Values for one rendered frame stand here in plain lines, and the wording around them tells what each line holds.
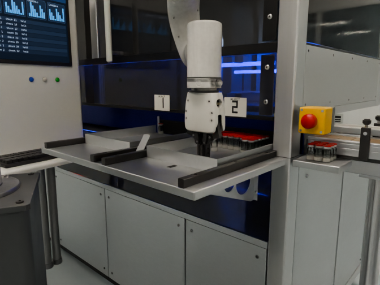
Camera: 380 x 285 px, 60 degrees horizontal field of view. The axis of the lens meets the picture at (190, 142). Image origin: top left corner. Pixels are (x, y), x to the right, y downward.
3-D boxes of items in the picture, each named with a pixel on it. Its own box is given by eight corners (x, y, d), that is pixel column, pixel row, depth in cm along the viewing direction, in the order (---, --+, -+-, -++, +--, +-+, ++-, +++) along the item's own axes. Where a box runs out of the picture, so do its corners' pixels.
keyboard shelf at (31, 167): (70, 148, 160) (70, 143, 160) (109, 155, 145) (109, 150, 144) (-32, 167, 124) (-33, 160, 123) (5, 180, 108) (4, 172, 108)
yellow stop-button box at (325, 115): (307, 130, 96) (309, 105, 94) (333, 132, 91) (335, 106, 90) (297, 133, 90) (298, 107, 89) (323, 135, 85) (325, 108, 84)
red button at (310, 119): (304, 127, 90) (305, 112, 89) (319, 128, 87) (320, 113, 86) (298, 128, 87) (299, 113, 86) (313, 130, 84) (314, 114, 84)
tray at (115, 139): (155, 132, 143) (155, 124, 143) (200, 139, 126) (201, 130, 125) (85, 143, 118) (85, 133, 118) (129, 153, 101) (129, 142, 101)
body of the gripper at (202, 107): (229, 86, 80) (228, 132, 82) (198, 86, 87) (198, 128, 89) (210, 86, 74) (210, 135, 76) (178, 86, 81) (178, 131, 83)
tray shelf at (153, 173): (147, 135, 147) (147, 132, 146) (297, 160, 101) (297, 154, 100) (41, 152, 112) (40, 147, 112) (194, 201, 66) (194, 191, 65)
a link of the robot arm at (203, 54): (182, 78, 84) (191, 77, 75) (182, 24, 82) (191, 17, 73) (214, 78, 86) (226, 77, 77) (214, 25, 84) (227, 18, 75)
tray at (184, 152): (217, 142, 121) (217, 132, 120) (282, 151, 104) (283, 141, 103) (146, 157, 96) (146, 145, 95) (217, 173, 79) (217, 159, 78)
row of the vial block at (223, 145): (214, 145, 113) (214, 132, 112) (259, 152, 101) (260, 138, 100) (210, 146, 111) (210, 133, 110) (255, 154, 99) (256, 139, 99)
